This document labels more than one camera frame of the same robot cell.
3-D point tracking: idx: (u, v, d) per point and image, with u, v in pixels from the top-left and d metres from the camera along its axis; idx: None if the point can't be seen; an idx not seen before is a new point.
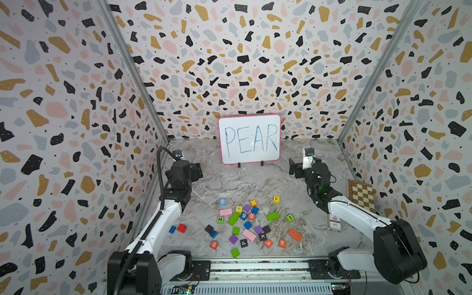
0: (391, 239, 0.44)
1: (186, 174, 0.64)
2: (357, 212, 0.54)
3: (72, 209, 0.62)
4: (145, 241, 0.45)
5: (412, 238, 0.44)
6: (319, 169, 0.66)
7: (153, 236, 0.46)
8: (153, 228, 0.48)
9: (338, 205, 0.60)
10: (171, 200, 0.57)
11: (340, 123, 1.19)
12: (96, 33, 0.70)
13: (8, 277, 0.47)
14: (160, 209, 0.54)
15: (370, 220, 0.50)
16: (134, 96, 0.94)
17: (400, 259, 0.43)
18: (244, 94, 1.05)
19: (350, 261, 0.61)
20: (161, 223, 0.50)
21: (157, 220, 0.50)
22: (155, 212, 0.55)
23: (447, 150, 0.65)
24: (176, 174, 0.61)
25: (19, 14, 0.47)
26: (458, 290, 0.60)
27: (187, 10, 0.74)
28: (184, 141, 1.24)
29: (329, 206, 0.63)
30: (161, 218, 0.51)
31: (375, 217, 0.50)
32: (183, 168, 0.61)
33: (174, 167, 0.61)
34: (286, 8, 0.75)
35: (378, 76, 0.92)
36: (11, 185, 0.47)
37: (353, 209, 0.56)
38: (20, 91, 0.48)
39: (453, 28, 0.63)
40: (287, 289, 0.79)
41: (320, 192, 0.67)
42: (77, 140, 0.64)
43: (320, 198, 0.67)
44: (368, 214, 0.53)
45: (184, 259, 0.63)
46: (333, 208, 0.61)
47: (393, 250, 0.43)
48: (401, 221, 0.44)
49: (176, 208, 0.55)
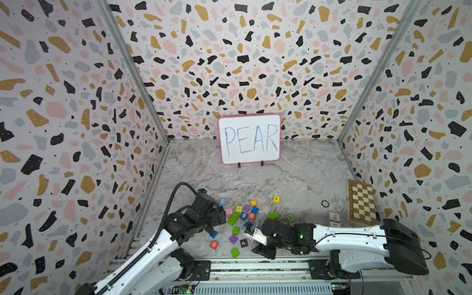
0: (405, 248, 0.43)
1: (205, 212, 0.59)
2: (351, 239, 0.49)
3: (72, 209, 0.62)
4: (112, 286, 0.41)
5: (401, 228, 0.46)
6: (268, 228, 0.60)
7: (123, 283, 0.42)
8: (126, 272, 0.43)
9: (327, 241, 0.53)
10: (168, 233, 0.51)
11: (340, 123, 1.19)
12: (96, 33, 0.70)
13: (9, 277, 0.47)
14: (149, 244, 0.48)
15: (368, 241, 0.47)
16: (134, 96, 0.94)
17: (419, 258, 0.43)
18: (243, 94, 1.05)
19: (355, 267, 0.59)
20: (141, 267, 0.45)
21: (137, 260, 0.45)
22: (142, 246, 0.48)
23: (447, 150, 0.65)
24: (198, 208, 0.57)
25: (19, 14, 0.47)
26: (458, 290, 0.60)
27: (187, 10, 0.74)
28: (184, 141, 1.24)
29: (318, 247, 0.54)
30: (142, 259, 0.46)
31: (370, 234, 0.48)
32: (208, 204, 0.59)
33: (200, 198, 0.57)
34: (286, 8, 0.75)
35: (378, 76, 0.92)
36: (11, 184, 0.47)
37: (344, 237, 0.51)
38: (20, 91, 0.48)
39: (453, 28, 0.63)
40: (287, 289, 0.79)
41: (293, 238, 0.60)
42: (77, 140, 0.64)
43: (300, 246, 0.57)
44: (359, 235, 0.49)
45: (178, 271, 0.62)
46: (324, 247, 0.53)
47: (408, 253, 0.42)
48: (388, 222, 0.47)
49: (168, 247, 0.49)
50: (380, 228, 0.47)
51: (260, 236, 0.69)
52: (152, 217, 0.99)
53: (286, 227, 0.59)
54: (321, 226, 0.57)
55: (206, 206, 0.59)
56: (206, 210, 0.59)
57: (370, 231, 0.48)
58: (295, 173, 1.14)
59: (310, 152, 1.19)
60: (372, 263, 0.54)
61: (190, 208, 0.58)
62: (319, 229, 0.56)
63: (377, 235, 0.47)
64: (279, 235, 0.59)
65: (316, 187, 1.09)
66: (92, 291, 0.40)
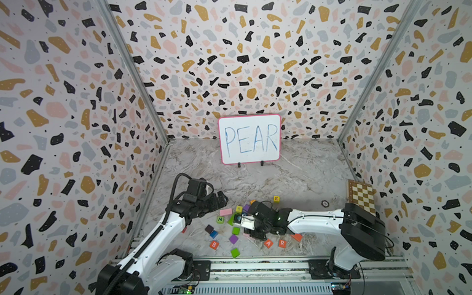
0: (359, 231, 0.45)
1: (201, 193, 0.65)
2: (313, 220, 0.55)
3: (72, 209, 0.62)
4: (137, 259, 0.43)
5: (363, 214, 0.48)
6: (251, 211, 0.68)
7: (147, 255, 0.44)
8: (149, 246, 0.46)
9: (298, 222, 0.58)
10: (176, 213, 0.55)
11: (340, 123, 1.19)
12: (96, 33, 0.70)
13: (9, 277, 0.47)
14: (161, 223, 0.52)
15: (329, 222, 0.51)
16: (134, 96, 0.94)
17: (373, 241, 0.45)
18: (244, 94, 1.05)
19: (345, 261, 0.60)
20: (160, 241, 0.48)
21: (155, 236, 0.49)
22: (155, 226, 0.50)
23: (447, 150, 0.65)
24: (193, 190, 0.63)
25: (19, 14, 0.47)
26: (458, 290, 0.60)
27: (187, 10, 0.74)
28: (184, 141, 1.24)
29: (290, 228, 0.60)
30: (160, 235, 0.49)
31: (330, 216, 0.52)
32: (201, 185, 0.65)
33: (193, 180, 0.63)
34: (286, 8, 0.75)
35: (378, 76, 0.92)
36: (11, 184, 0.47)
37: (310, 219, 0.56)
38: (20, 91, 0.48)
39: (452, 28, 0.63)
40: (287, 289, 0.79)
41: (273, 220, 0.66)
42: (77, 140, 0.64)
43: (277, 227, 0.64)
44: (324, 216, 0.54)
45: (181, 265, 0.62)
46: (295, 228, 0.59)
47: (362, 238, 0.45)
48: (347, 206, 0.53)
49: (179, 223, 0.53)
50: (340, 211, 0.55)
51: (247, 222, 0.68)
52: (152, 217, 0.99)
53: (267, 209, 0.66)
54: (297, 211, 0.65)
55: (201, 187, 0.65)
56: (201, 190, 0.65)
57: (332, 214, 0.52)
58: (295, 173, 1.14)
59: (310, 152, 1.19)
60: (348, 255, 0.56)
61: (186, 192, 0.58)
62: (293, 212, 0.62)
63: (336, 217, 0.51)
64: (263, 217, 0.67)
65: (316, 187, 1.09)
66: (117, 267, 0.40)
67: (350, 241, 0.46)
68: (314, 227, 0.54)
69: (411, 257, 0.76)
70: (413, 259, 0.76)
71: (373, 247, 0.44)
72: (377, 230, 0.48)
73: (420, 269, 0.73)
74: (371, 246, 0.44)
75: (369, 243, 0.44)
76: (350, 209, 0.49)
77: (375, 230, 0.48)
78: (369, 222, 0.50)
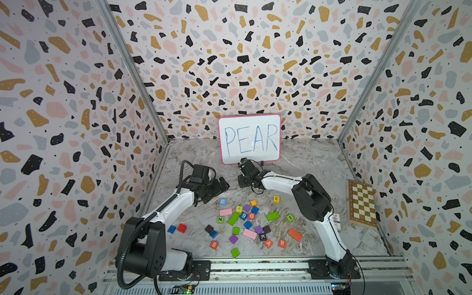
0: (304, 192, 0.58)
1: (206, 177, 0.73)
2: (283, 178, 0.69)
3: (72, 209, 0.62)
4: (160, 214, 0.49)
5: (316, 184, 0.61)
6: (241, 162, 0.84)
7: (167, 212, 0.50)
8: (168, 206, 0.52)
9: (268, 178, 0.74)
10: (187, 188, 0.63)
11: (340, 123, 1.19)
12: (96, 33, 0.70)
13: (9, 277, 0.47)
14: (177, 192, 0.60)
15: (290, 182, 0.65)
16: (134, 96, 0.94)
17: (315, 204, 0.58)
18: (243, 94, 1.05)
19: (330, 247, 0.65)
20: (176, 204, 0.54)
21: (172, 200, 0.55)
22: (171, 193, 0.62)
23: (447, 150, 0.65)
24: (198, 173, 0.70)
25: (19, 14, 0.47)
26: (458, 290, 0.60)
27: (187, 10, 0.74)
28: (184, 141, 1.24)
29: (263, 180, 0.75)
30: (176, 200, 0.56)
31: (292, 179, 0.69)
32: (204, 169, 0.72)
33: (198, 166, 0.70)
34: (286, 8, 0.75)
35: (378, 76, 0.92)
36: (11, 185, 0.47)
37: (278, 177, 0.71)
38: (20, 91, 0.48)
39: (452, 28, 0.63)
40: (287, 289, 0.79)
41: (252, 175, 0.82)
42: (77, 140, 0.64)
43: (254, 179, 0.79)
44: (288, 177, 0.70)
45: (184, 257, 0.63)
46: (266, 182, 0.74)
47: (304, 197, 0.58)
48: (306, 176, 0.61)
49: (190, 195, 0.60)
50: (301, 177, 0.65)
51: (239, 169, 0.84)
52: None
53: (252, 166, 0.82)
54: (272, 173, 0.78)
55: (204, 171, 0.72)
56: (204, 174, 0.72)
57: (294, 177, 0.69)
58: (294, 173, 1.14)
59: (310, 152, 1.19)
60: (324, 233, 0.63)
61: (192, 175, 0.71)
62: (268, 172, 0.79)
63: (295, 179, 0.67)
64: (247, 168, 0.82)
65: None
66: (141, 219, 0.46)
67: (296, 198, 0.59)
68: (279, 186, 0.68)
69: (412, 257, 0.76)
70: (413, 259, 0.76)
71: (310, 207, 0.57)
72: (322, 199, 0.60)
73: (420, 269, 0.73)
74: (309, 205, 0.57)
75: (308, 203, 0.58)
76: (308, 177, 0.62)
77: (322, 198, 0.60)
78: (319, 192, 0.60)
